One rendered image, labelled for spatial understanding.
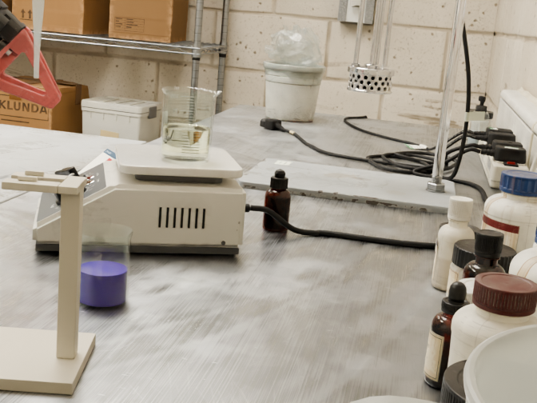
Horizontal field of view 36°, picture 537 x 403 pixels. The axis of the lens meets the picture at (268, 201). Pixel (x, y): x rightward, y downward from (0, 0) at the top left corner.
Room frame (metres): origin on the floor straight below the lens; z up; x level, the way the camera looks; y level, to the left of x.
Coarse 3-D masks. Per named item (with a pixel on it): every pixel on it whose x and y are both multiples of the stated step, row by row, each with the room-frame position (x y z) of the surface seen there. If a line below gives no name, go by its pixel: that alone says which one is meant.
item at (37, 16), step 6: (36, 0) 0.50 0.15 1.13; (42, 0) 0.50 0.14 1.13; (36, 6) 0.50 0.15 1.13; (42, 6) 0.50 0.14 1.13; (36, 12) 0.50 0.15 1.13; (42, 12) 0.50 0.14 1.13; (36, 18) 0.50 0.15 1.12; (42, 18) 0.50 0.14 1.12; (36, 24) 0.50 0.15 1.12; (36, 30) 0.50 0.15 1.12; (36, 36) 0.50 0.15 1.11; (36, 42) 0.50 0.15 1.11; (36, 48) 0.50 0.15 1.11; (36, 54) 0.50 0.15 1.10; (36, 60) 0.50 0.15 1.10; (36, 66) 0.50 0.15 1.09; (36, 72) 0.50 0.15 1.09
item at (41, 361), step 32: (64, 192) 0.49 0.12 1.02; (64, 224) 0.50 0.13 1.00; (64, 256) 0.50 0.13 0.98; (64, 288) 0.50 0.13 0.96; (64, 320) 0.50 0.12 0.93; (0, 352) 0.50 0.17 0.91; (32, 352) 0.50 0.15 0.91; (64, 352) 0.50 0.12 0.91; (0, 384) 0.46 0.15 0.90; (32, 384) 0.46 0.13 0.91; (64, 384) 0.46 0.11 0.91
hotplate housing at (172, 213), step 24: (96, 192) 0.75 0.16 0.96; (120, 192) 0.75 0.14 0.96; (144, 192) 0.75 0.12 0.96; (168, 192) 0.76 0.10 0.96; (192, 192) 0.76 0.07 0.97; (216, 192) 0.77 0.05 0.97; (240, 192) 0.78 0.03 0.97; (96, 216) 0.74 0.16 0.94; (120, 216) 0.75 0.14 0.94; (144, 216) 0.75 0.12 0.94; (168, 216) 0.76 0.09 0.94; (192, 216) 0.76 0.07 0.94; (216, 216) 0.77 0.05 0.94; (240, 216) 0.77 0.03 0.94; (48, 240) 0.73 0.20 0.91; (144, 240) 0.75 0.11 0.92; (168, 240) 0.76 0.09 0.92; (192, 240) 0.76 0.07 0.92; (216, 240) 0.77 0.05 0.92; (240, 240) 0.78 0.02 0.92
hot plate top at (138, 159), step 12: (120, 144) 0.86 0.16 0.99; (132, 144) 0.87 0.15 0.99; (120, 156) 0.79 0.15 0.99; (132, 156) 0.80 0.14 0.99; (144, 156) 0.81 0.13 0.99; (156, 156) 0.81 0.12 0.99; (216, 156) 0.84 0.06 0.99; (228, 156) 0.85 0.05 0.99; (120, 168) 0.76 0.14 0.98; (132, 168) 0.75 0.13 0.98; (144, 168) 0.76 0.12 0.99; (156, 168) 0.76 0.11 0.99; (168, 168) 0.76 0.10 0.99; (180, 168) 0.77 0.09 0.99; (192, 168) 0.77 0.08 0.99; (204, 168) 0.77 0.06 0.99; (216, 168) 0.78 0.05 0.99; (228, 168) 0.78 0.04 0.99; (240, 168) 0.79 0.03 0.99
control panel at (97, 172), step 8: (96, 168) 0.85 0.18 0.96; (96, 176) 0.81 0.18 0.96; (104, 176) 0.80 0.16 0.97; (88, 184) 0.79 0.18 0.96; (96, 184) 0.78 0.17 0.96; (104, 184) 0.76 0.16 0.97; (88, 192) 0.76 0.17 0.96; (48, 200) 0.80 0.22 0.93; (40, 208) 0.78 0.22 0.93; (48, 208) 0.77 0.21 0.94; (56, 208) 0.75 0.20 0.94; (40, 216) 0.75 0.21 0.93; (48, 216) 0.74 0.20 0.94
